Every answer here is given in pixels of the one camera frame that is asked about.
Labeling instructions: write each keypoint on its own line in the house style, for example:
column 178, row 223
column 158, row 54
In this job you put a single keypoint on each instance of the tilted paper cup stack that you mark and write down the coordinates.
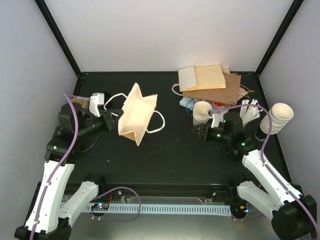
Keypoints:
column 278, row 116

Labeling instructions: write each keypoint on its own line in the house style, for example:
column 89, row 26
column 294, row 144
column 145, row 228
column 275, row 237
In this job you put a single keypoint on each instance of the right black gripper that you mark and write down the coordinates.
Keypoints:
column 206, row 137

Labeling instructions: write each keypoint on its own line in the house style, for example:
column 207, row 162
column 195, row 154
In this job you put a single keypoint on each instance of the white paper cup stack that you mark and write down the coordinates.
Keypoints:
column 200, row 113

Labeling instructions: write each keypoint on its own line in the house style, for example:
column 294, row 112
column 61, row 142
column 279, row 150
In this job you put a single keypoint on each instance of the black printed paper cup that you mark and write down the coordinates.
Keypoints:
column 106, row 97

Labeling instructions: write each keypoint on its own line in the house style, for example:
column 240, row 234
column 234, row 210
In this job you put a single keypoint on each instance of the brown kraft paper bag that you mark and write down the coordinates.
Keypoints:
column 230, row 95

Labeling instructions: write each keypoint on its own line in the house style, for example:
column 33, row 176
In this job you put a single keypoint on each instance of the small circuit board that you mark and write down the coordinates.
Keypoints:
column 100, row 207

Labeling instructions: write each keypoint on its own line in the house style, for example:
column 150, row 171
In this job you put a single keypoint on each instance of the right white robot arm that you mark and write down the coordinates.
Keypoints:
column 292, row 214

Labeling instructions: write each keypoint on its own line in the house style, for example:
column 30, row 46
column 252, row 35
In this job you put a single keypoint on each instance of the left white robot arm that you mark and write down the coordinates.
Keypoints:
column 76, row 132

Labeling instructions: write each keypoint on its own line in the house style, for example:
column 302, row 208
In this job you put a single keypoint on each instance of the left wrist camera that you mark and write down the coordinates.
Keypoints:
column 97, row 99

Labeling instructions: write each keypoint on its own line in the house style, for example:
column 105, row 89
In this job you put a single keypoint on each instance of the brown pulp cup carrier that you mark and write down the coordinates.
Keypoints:
column 84, row 103

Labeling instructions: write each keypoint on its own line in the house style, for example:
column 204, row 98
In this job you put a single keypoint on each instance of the orange paper bag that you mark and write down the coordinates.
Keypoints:
column 137, row 113
column 193, row 78

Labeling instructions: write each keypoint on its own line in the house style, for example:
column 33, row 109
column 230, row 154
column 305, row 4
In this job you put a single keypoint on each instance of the right black lid stack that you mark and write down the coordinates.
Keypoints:
column 234, row 153

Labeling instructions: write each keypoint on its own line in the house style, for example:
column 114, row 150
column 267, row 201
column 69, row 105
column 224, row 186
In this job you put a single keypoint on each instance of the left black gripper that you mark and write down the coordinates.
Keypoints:
column 111, row 123

